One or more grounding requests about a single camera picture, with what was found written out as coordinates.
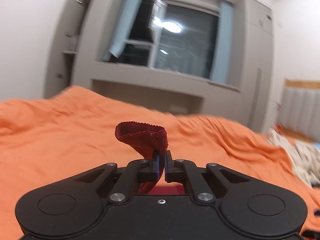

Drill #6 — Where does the dark red garment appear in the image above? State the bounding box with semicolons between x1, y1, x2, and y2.
115;121;184;195

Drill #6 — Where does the orange bed sheet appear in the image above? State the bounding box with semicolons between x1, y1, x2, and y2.
1;86;319;239

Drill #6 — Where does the right light blue curtain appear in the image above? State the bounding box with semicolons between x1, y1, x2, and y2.
210;0;234;84

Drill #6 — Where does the light blue curtain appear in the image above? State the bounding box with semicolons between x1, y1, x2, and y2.
210;0;234;84
103;0;142;62

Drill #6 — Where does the grey built-in wardrobe unit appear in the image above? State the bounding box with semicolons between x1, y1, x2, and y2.
44;0;274;132

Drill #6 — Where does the cream white garment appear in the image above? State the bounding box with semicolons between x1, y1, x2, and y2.
266;128;319;187

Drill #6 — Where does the grey padded wooden headboard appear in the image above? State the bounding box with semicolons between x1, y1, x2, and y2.
276;79;319;142

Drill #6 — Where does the dark glass window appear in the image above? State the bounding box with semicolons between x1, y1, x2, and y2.
108;0;219;79

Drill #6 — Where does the light blue garment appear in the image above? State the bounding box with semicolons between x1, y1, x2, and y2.
313;142;320;150

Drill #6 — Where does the clear glass jar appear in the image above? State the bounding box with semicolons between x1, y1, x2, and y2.
68;35;79;51

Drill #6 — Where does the open grey cabinet door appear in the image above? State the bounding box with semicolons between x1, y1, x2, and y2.
44;0;86;99

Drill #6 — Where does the left light blue curtain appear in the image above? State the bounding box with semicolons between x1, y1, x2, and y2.
103;0;142;62

